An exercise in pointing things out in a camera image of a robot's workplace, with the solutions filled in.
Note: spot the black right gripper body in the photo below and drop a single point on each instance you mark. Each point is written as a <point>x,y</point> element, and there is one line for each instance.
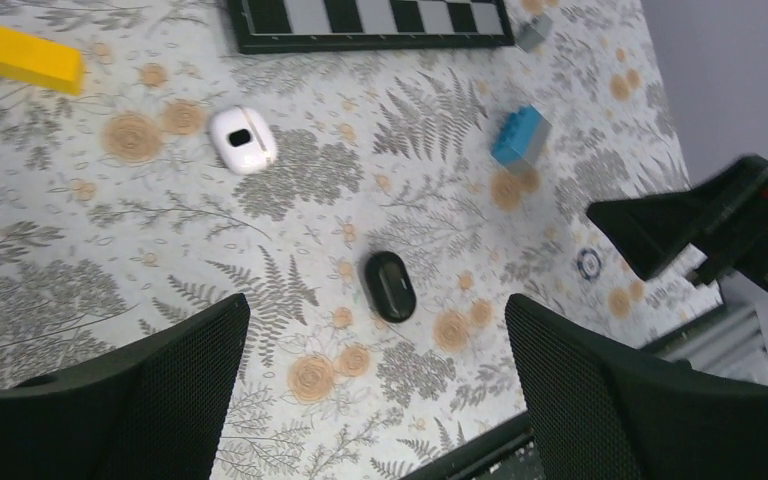
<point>725,217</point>

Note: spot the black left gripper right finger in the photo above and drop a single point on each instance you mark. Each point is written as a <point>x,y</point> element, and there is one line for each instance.
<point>603,410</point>

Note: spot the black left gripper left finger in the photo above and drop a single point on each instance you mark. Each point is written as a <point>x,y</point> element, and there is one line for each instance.
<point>153,409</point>

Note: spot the black oval earbud case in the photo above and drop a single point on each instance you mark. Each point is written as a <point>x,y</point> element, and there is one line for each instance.
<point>388,286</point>

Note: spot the white earbud charging case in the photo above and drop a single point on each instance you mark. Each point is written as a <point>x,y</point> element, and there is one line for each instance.
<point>243,140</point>

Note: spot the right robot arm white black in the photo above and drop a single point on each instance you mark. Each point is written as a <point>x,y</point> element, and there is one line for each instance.
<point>725,217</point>

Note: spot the blue grey block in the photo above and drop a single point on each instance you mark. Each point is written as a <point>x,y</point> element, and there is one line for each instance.
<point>521,140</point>

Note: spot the small grey cube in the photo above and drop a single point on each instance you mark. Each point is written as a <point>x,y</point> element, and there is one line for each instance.
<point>534,33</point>

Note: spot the floral patterned table mat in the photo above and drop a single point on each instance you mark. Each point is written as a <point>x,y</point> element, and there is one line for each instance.
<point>118,218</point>

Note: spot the black white checkerboard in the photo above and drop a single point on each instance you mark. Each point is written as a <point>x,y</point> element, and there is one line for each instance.
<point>302,26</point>

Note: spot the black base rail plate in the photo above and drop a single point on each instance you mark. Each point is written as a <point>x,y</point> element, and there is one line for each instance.
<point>725,342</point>

